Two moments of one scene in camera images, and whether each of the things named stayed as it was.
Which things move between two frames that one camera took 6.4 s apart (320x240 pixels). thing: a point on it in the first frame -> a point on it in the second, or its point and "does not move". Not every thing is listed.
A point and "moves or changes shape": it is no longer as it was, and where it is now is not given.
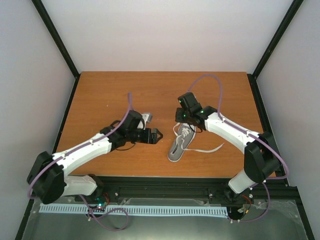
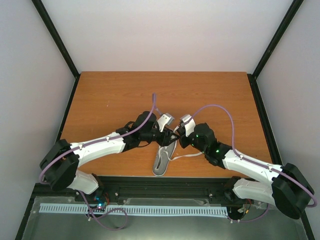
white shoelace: (186, 130) moves or changes shape
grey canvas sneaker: (185, 134) moves or changes shape
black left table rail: (56, 144) does not move
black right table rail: (265, 124) does not move
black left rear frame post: (46, 17) does not move
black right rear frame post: (293, 9) does not move
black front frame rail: (200, 186) does not move
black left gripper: (154, 137) -> (166, 137)
